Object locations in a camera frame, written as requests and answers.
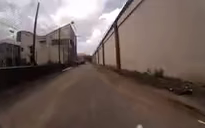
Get grey asphalt road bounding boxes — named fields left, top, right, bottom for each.
left=0, top=63, right=205, bottom=128

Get thin dark pole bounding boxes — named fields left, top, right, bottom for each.
left=57, top=27, right=62, bottom=65

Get white industrial building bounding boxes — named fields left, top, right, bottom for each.
left=16, top=22, right=78, bottom=66

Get dirt verge with weeds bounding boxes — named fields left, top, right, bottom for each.
left=93, top=63, right=205, bottom=118

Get tall dark utility pole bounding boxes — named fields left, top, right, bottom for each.
left=31, top=0, right=41, bottom=66

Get small grey building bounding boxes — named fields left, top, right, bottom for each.
left=0, top=41, right=23, bottom=68

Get long beige wall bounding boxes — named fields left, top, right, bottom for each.
left=91, top=0, right=205, bottom=84

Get dark low wall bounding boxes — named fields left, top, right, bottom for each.
left=0, top=63, right=73, bottom=94

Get overhead wires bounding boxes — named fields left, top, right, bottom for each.
left=0, top=6, right=36, bottom=41

